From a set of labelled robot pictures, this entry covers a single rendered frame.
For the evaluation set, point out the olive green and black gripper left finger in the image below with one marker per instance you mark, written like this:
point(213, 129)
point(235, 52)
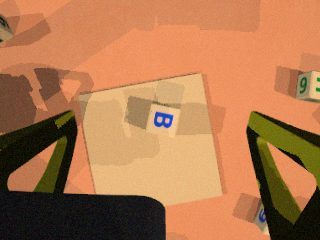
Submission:
point(20, 146)

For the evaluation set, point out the beige letter block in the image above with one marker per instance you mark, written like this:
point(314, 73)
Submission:
point(163, 120)
point(308, 87)
point(260, 221)
point(5, 30)

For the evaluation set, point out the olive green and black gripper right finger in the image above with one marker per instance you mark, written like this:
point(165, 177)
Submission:
point(280, 208)

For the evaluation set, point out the beige flat mat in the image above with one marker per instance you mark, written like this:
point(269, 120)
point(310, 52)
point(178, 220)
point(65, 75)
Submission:
point(127, 160)

